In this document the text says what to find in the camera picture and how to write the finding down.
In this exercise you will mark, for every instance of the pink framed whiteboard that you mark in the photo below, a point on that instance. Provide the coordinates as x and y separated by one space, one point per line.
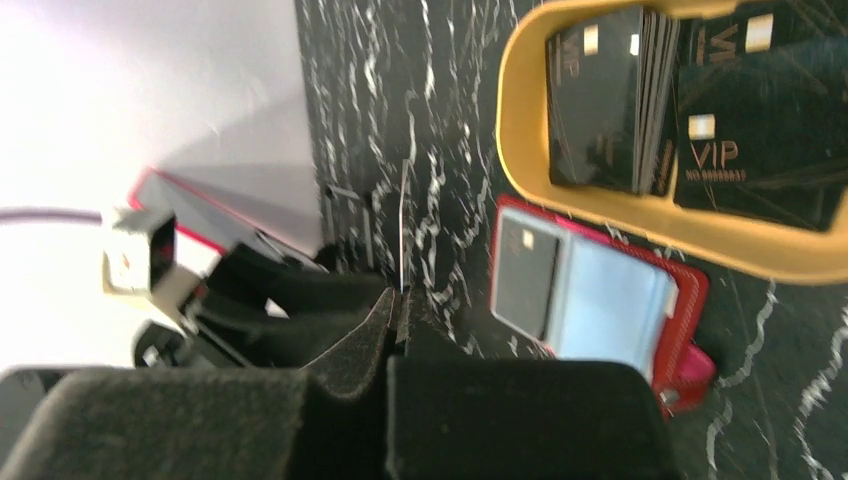
207 221

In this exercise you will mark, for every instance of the black card stack in tray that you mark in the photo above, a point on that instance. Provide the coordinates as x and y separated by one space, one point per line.
608 81

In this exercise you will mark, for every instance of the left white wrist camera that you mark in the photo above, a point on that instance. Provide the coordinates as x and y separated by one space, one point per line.
138 262

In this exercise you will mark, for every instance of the yellow oval tray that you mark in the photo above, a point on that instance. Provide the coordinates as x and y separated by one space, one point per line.
759 249

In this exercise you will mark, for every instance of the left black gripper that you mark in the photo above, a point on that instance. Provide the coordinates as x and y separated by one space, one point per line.
254 311

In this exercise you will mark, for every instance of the red card holder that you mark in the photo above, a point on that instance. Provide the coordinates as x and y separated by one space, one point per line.
616 302

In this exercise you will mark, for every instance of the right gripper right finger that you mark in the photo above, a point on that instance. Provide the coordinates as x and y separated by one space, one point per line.
453 416

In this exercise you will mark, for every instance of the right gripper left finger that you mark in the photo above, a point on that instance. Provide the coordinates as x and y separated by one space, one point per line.
323 421

